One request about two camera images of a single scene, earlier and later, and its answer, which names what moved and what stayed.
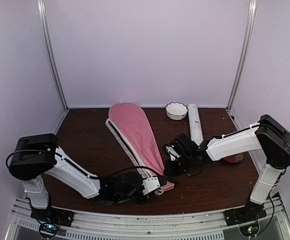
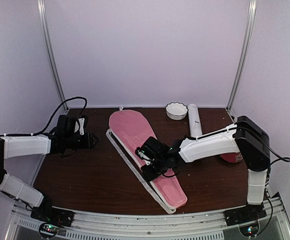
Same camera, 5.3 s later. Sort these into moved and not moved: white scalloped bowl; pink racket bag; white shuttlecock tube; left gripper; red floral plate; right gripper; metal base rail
Moved: left gripper; right gripper; pink racket bag
Not moved: red floral plate; white scalloped bowl; metal base rail; white shuttlecock tube
